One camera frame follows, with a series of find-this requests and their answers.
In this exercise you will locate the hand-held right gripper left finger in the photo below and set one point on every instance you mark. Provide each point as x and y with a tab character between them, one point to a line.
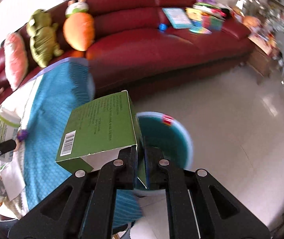
128	169

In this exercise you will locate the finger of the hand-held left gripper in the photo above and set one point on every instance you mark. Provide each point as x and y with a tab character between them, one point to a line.
5	146

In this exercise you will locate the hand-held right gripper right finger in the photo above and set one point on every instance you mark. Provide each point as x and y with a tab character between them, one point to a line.
156	171

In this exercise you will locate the white green canister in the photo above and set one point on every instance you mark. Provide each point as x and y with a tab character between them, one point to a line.
3	127

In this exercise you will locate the small purple green toy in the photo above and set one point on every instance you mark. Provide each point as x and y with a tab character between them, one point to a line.
22	135

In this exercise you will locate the teal plastic bin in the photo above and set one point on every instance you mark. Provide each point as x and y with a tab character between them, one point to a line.
166	139

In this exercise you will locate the green cardboard box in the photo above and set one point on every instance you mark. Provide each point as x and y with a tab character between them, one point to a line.
99	124

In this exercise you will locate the white paper sheet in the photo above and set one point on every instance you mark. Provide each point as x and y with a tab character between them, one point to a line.
11	181

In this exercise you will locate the blue white patterned tablecloth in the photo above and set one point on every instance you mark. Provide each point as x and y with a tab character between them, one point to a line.
49	119

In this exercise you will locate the red white wrapper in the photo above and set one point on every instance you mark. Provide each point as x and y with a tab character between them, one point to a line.
167	119

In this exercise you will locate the pink pillow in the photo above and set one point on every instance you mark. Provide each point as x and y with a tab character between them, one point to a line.
16	59

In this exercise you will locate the green dinosaur plush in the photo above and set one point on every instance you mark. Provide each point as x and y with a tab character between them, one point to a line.
42	42

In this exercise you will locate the red leather sofa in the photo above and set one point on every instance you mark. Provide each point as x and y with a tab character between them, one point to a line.
144	47

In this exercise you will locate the orange carrot plush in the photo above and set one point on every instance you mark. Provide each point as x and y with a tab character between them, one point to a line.
78	29

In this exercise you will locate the blue ball toy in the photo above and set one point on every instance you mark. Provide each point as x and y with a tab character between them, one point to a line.
162	27

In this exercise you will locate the wooden side table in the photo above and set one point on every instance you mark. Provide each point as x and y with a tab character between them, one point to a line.
260	57

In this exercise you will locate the light blue picture book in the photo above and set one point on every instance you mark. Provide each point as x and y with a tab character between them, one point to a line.
178	17

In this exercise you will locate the stack of colourful books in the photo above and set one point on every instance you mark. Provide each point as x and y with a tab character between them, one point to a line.
206	15

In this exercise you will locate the orange plush toy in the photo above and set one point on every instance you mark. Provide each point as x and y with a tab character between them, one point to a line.
251	21

